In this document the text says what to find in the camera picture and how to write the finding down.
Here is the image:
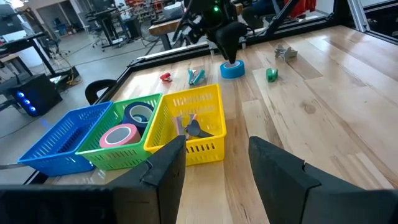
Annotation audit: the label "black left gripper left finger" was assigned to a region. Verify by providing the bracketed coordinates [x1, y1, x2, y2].
[108, 134, 188, 224]

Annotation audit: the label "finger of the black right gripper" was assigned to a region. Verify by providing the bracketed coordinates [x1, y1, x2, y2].
[214, 22, 248, 65]

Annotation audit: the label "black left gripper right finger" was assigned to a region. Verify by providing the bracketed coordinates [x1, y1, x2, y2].
[248, 136, 355, 224]

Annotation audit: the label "light blue tape roll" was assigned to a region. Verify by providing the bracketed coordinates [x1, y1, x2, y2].
[220, 59, 246, 80]

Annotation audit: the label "teal staple remover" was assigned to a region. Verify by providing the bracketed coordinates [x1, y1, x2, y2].
[187, 68, 206, 86]

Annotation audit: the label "grey staple remover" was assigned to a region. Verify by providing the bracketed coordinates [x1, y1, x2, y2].
[274, 43, 299, 62]

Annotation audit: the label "pink staple remover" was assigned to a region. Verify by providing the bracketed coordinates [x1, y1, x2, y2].
[174, 113, 198, 138]

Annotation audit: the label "pink tape roll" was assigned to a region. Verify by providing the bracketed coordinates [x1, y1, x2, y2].
[98, 123, 142, 149]

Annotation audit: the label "purple tape roll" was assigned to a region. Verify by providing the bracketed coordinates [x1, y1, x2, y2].
[122, 101, 155, 135]

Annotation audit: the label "yellow plastic basket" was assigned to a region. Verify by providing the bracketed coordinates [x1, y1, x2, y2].
[143, 83, 228, 167]

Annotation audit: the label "green mini stapler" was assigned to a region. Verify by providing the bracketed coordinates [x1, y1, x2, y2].
[266, 67, 279, 83]

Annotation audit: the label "green plastic basket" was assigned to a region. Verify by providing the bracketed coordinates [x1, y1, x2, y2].
[75, 92, 164, 171]

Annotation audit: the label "person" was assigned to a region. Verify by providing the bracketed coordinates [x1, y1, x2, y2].
[250, 0, 317, 19]

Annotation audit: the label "black office desk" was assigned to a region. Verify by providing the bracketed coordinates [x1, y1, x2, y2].
[85, 6, 125, 50]
[0, 32, 58, 78]

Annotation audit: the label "blue plastic basket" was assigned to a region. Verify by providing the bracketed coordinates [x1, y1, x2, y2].
[17, 101, 114, 177]

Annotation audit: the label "black computer tower blue lights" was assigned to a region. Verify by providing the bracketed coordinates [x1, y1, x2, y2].
[9, 73, 63, 118]

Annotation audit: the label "black arched table handle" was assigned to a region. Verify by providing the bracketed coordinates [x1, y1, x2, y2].
[85, 78, 118, 106]

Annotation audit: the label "silver aluminium post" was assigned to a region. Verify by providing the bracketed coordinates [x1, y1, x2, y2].
[347, 0, 371, 32]

